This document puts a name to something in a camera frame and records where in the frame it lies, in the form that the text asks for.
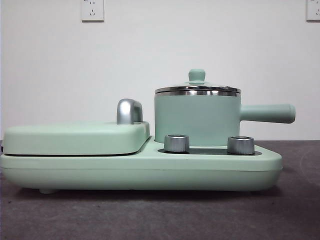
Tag glass lid with green knob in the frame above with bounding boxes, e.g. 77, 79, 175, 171
154, 68, 240, 97

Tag silver control knob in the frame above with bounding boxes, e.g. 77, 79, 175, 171
163, 134, 190, 153
226, 135, 255, 154

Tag green breakfast machine base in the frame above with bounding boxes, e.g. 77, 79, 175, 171
0, 136, 283, 195

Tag black control panel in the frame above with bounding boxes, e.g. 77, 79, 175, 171
157, 147, 262, 155

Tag green griddle cover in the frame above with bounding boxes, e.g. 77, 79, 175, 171
1, 120, 151, 156

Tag green pot with straight handle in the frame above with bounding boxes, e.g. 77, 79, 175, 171
153, 86, 296, 147

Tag silver griddle handle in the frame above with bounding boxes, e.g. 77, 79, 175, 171
115, 98, 144, 125

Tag white wall socket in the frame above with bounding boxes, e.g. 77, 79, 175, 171
80, 0, 105, 22
306, 0, 320, 22

